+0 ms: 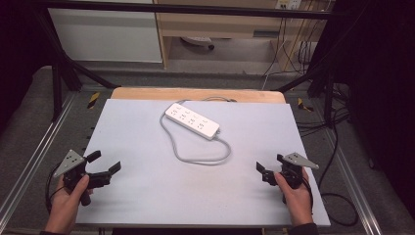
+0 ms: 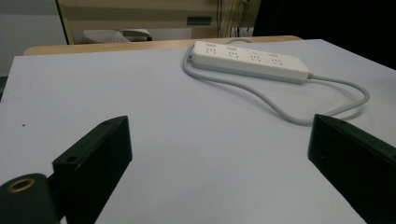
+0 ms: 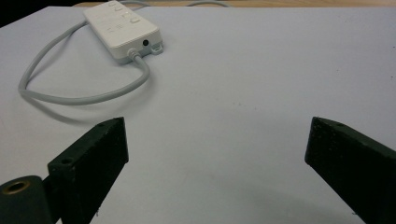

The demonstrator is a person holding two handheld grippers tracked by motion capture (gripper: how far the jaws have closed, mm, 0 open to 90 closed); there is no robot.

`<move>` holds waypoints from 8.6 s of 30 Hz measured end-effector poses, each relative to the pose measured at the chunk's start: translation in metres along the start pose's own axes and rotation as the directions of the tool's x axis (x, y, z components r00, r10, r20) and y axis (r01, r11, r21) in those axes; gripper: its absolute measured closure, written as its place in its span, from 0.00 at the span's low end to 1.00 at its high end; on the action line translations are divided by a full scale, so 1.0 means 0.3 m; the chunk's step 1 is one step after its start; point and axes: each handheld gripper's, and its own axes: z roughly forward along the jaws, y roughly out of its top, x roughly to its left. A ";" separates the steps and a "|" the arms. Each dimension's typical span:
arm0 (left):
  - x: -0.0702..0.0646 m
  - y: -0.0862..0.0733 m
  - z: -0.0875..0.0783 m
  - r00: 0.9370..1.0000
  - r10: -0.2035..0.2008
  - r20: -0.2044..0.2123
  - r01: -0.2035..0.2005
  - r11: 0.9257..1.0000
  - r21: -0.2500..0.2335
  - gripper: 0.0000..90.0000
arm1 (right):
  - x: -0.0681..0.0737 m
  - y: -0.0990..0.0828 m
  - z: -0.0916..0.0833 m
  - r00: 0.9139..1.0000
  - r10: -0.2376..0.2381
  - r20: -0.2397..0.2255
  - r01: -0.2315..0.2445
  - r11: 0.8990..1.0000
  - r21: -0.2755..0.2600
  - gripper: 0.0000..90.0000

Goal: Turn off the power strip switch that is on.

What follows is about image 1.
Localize wooden table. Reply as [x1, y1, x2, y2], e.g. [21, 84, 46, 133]
[110, 86, 287, 105]

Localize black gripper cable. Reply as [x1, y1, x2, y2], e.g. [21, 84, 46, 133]
[44, 162, 67, 214]
[301, 177, 315, 215]

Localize white power strip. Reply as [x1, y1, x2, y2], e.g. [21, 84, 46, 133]
[163, 102, 221, 142]

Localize black metal frame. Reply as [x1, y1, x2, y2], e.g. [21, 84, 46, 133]
[30, 0, 346, 123]

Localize black curtain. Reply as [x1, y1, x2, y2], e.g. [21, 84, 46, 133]
[0, 0, 60, 131]
[312, 0, 415, 210]

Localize white wall socket strip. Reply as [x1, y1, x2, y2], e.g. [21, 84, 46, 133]
[275, 0, 303, 11]

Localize white device under desk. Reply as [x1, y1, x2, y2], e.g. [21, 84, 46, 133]
[180, 35, 216, 51]

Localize person's left hand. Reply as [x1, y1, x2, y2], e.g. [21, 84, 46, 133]
[44, 174, 91, 235]

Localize grey power strip cable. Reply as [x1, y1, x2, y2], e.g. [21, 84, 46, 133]
[159, 95, 238, 166]

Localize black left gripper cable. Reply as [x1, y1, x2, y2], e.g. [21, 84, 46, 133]
[44, 162, 67, 214]

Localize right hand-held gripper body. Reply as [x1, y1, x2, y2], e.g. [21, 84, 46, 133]
[260, 152, 320, 191]

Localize aluminium rail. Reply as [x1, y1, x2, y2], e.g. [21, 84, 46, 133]
[321, 128, 384, 235]
[0, 92, 76, 223]

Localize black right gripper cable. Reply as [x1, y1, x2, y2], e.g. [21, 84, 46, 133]
[301, 177, 315, 215]

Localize white cabinet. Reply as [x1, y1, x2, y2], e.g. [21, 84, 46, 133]
[47, 0, 163, 64]

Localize yellow black tape marker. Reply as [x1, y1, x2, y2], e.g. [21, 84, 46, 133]
[86, 91, 101, 110]
[297, 97, 315, 113]

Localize person's right hand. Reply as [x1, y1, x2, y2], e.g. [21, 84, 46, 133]
[273, 166, 315, 228]

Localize black floor cable loop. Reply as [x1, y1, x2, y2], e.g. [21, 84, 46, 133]
[317, 125, 359, 227]

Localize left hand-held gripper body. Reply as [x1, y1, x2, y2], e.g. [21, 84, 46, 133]
[53, 149, 113, 208]

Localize light wooden desk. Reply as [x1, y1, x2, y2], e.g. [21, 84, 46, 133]
[153, 0, 335, 71]

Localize bundle of black cables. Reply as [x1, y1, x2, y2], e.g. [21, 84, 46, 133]
[295, 82, 353, 138]

